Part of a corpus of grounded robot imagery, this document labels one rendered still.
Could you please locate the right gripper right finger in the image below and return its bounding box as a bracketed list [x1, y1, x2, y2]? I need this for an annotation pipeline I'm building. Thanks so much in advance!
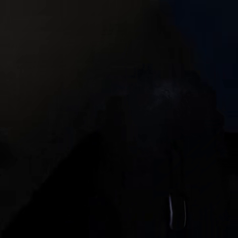
[225, 131, 238, 176]

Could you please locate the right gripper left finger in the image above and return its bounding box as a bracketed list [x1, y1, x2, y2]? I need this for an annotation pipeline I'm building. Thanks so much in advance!
[0, 132, 100, 238]

